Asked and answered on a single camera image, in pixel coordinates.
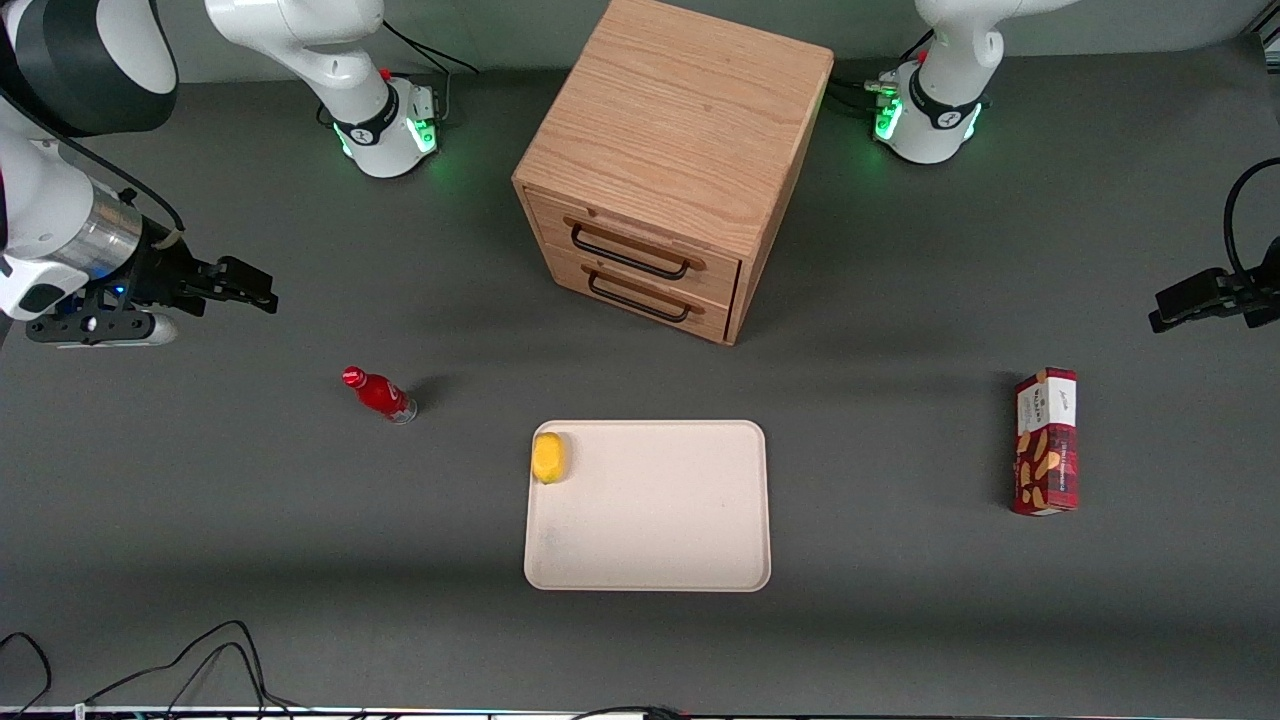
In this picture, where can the yellow lemon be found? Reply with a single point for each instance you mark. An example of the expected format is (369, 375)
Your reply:
(548, 458)

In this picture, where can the plain wooden drawer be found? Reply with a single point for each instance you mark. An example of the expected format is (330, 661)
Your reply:
(712, 320)

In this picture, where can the red plaid cookie box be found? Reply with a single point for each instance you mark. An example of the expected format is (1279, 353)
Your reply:
(1045, 450)

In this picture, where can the red bottle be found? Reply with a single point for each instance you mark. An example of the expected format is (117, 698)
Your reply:
(380, 395)

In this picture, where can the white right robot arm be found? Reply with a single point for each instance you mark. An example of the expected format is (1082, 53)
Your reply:
(300, 40)

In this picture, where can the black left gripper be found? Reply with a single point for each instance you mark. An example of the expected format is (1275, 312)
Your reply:
(1243, 296)

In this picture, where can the wooden drawer cabinet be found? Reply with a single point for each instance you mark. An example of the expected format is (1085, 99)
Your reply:
(680, 110)

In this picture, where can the wooden drawer with notched edge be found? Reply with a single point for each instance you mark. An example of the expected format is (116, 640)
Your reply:
(720, 278)

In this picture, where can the beige plastic tray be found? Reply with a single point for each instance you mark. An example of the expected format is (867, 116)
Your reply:
(660, 510)

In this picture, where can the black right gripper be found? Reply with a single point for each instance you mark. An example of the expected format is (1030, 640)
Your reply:
(163, 274)

